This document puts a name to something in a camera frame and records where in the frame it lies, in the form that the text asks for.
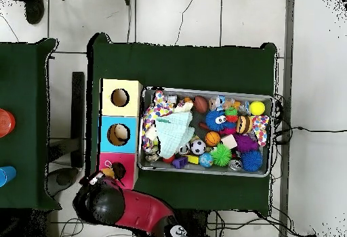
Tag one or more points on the orange plush toy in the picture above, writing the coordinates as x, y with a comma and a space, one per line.
108, 172

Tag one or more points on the mint knitted cloth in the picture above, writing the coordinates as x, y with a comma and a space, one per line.
173, 131

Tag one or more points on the polka dot cloth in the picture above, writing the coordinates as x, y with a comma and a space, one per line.
157, 107

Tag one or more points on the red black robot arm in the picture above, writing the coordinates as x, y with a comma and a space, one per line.
141, 210

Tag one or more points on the shallow mesh bin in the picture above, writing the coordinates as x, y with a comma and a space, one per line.
145, 168

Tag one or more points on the wooden box with three holes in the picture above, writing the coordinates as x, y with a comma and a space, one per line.
119, 104

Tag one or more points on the dark green table cloth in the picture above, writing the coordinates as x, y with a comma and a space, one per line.
21, 153
176, 66

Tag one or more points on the blue plastic cup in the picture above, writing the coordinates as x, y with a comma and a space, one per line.
8, 174

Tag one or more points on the small soccer ball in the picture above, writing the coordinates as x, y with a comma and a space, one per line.
198, 147

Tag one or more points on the orange plastic cup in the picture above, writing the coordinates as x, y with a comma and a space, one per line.
6, 123

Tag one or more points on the small orange basketball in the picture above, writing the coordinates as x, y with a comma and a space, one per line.
212, 139

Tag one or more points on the green puffer ball with eyes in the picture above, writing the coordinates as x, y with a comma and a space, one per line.
221, 155

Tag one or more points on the blue puffer ball with eyes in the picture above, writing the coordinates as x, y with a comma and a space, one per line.
214, 122

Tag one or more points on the person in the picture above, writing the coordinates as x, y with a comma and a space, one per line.
35, 12

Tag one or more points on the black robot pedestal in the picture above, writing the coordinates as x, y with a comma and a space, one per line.
195, 223

